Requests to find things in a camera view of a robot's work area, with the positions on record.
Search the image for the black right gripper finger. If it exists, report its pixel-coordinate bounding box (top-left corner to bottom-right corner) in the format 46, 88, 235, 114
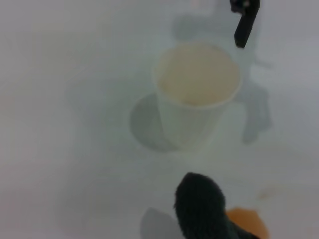
229, 0, 261, 49

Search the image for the dark rag with loop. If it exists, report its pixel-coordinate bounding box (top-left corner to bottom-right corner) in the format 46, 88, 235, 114
173, 172, 260, 239

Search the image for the orange liquid stain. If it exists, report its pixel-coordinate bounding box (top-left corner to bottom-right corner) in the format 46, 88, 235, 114
225, 208, 270, 239

